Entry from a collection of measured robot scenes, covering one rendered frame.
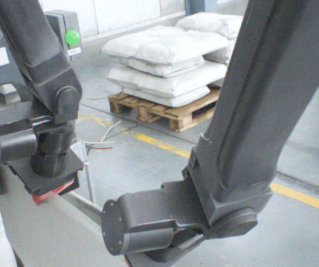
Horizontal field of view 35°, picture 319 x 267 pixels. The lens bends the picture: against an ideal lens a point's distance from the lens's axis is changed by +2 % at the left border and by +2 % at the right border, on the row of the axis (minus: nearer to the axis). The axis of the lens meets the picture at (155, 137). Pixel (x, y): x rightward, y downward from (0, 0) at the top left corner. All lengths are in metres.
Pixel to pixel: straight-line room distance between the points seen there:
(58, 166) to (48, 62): 0.19
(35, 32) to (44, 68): 0.05
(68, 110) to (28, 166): 0.16
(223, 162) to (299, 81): 0.11
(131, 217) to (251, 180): 0.12
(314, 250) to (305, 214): 0.29
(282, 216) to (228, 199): 2.26
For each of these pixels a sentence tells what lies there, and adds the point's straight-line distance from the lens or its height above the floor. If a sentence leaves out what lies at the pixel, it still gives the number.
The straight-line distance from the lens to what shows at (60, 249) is 0.92.
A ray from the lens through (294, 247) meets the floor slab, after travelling 2.52.
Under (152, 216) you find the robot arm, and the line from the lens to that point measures 0.50.
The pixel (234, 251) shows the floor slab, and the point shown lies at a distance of 2.47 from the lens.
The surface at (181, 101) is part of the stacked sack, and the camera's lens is 3.78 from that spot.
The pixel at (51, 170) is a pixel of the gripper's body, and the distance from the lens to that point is 0.81.
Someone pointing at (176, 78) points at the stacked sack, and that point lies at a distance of 3.71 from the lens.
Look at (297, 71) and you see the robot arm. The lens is 0.33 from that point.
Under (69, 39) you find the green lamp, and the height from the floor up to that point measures 1.29.
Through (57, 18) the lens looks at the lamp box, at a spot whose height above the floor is 1.33.
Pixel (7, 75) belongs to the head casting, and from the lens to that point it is 0.97.
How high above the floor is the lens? 1.49
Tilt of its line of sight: 24 degrees down
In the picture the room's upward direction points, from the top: 6 degrees counter-clockwise
